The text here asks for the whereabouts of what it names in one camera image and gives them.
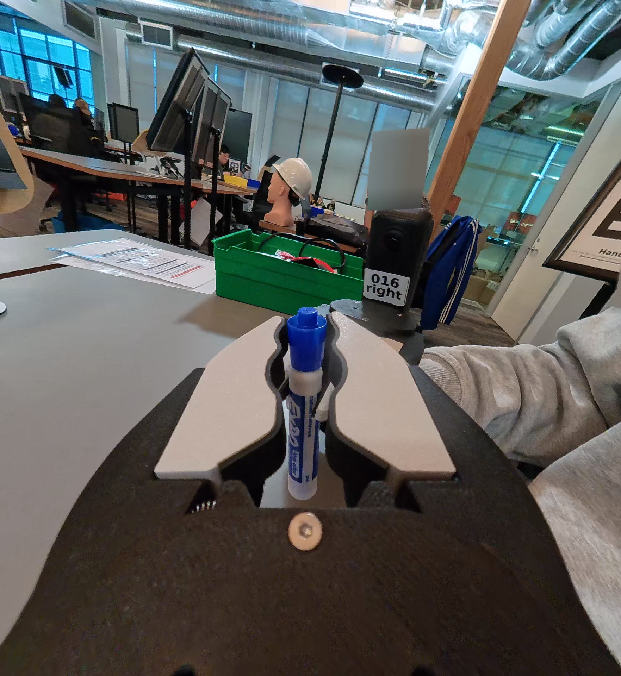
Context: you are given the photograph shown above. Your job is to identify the green plastic bin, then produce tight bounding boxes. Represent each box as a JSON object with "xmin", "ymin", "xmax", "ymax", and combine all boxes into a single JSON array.
[{"xmin": 212, "ymin": 228, "xmax": 365, "ymax": 317}]

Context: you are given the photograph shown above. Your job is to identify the mannequin head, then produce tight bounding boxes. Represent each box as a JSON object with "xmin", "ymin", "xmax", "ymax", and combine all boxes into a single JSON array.
[{"xmin": 264, "ymin": 168, "xmax": 303, "ymax": 226}]

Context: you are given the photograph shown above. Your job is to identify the red and black object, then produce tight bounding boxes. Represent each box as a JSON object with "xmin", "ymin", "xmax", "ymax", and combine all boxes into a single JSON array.
[{"xmin": 274, "ymin": 250, "xmax": 339, "ymax": 274}]

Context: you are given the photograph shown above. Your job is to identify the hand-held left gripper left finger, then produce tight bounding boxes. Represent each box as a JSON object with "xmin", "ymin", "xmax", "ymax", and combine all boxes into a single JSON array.
[{"xmin": 153, "ymin": 315, "xmax": 290, "ymax": 505}]

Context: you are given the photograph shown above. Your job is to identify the black sign stand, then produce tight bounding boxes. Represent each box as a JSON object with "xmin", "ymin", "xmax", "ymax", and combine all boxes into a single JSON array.
[{"xmin": 579, "ymin": 279, "xmax": 619, "ymax": 321}]

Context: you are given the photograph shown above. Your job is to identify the black floor lamp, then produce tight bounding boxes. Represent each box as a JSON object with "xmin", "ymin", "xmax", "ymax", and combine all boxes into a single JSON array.
[{"xmin": 313, "ymin": 62, "xmax": 365, "ymax": 199}]

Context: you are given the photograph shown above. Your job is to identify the printed paper sheet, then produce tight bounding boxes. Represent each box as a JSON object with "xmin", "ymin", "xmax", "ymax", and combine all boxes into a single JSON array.
[{"xmin": 51, "ymin": 238, "xmax": 217, "ymax": 290}]

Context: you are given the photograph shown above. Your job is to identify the person's right forearm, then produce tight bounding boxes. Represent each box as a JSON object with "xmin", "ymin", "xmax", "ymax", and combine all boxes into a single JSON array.
[{"xmin": 420, "ymin": 306, "xmax": 621, "ymax": 467}]

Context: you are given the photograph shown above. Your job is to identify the wooden post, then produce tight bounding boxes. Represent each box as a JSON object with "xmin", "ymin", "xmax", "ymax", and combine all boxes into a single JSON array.
[{"xmin": 427, "ymin": 0, "xmax": 533, "ymax": 229}]

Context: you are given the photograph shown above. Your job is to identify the small black monitor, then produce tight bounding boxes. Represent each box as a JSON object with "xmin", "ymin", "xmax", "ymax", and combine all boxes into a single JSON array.
[{"xmin": 107, "ymin": 102, "xmax": 141, "ymax": 142}]

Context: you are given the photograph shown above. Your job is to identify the blue whiteboard marker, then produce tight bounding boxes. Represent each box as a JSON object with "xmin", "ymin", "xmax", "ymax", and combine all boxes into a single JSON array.
[{"xmin": 286, "ymin": 307, "xmax": 328, "ymax": 500}]

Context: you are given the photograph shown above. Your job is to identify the black bag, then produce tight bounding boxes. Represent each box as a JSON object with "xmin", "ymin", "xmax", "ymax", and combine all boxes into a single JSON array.
[{"xmin": 304, "ymin": 213, "xmax": 370, "ymax": 250}]

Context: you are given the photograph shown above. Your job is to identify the blue jacket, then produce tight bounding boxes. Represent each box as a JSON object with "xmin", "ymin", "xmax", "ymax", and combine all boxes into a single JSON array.
[{"xmin": 420, "ymin": 215, "xmax": 482, "ymax": 329}]

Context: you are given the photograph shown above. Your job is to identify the framed black-white tag sign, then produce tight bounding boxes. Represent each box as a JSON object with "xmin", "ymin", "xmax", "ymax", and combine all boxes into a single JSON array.
[{"xmin": 543, "ymin": 136, "xmax": 621, "ymax": 282}]

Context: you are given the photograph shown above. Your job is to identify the tilted monitor on stand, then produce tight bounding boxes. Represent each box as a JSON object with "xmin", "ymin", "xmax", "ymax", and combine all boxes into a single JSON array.
[
  {"xmin": 191, "ymin": 79, "xmax": 233, "ymax": 165},
  {"xmin": 145, "ymin": 48, "xmax": 212, "ymax": 155}
]

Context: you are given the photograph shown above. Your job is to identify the white hard hat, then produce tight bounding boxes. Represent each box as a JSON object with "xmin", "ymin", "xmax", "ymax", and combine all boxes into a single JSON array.
[{"xmin": 272, "ymin": 157, "xmax": 314, "ymax": 201}]

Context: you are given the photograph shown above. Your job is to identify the silver ventilation ducts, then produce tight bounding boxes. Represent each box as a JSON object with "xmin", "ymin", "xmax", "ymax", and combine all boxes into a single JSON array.
[{"xmin": 73, "ymin": 0, "xmax": 621, "ymax": 98}]

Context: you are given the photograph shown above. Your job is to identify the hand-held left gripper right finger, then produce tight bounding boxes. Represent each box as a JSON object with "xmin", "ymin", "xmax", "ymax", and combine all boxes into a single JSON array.
[{"xmin": 323, "ymin": 311, "xmax": 457, "ymax": 505}]

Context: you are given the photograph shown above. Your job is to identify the wooden workbench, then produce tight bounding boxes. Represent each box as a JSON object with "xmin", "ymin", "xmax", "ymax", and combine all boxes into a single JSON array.
[{"xmin": 19, "ymin": 145, "xmax": 259, "ymax": 249}]

